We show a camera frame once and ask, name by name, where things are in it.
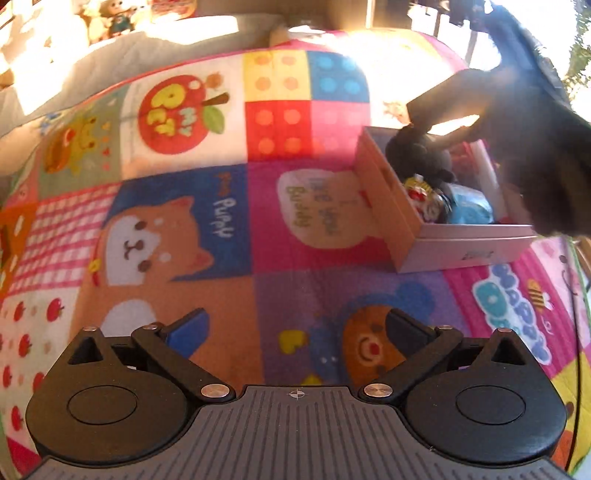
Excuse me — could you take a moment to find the red cartoon card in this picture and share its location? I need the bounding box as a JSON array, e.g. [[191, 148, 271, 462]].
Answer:
[[150, 0, 198, 20]]

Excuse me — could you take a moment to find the pink pig toy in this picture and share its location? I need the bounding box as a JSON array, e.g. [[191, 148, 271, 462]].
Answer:
[[404, 174, 452, 224]]

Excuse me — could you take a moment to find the colourful cartoon play mat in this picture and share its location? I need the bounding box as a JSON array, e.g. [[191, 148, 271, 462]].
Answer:
[[1, 30, 590, 479]]

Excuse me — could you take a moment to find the blue white tissue pack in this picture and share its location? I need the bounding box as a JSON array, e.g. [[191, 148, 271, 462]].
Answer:
[[448, 184, 495, 225]]

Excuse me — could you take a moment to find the white red foam stick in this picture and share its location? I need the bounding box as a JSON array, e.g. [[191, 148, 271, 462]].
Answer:
[[469, 140, 508, 222]]

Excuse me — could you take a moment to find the black plush cat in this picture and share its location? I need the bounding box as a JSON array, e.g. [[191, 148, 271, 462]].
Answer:
[[385, 124, 456, 188]]

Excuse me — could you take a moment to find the white cardboard box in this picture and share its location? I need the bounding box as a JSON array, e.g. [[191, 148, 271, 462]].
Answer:
[[355, 126, 536, 273]]

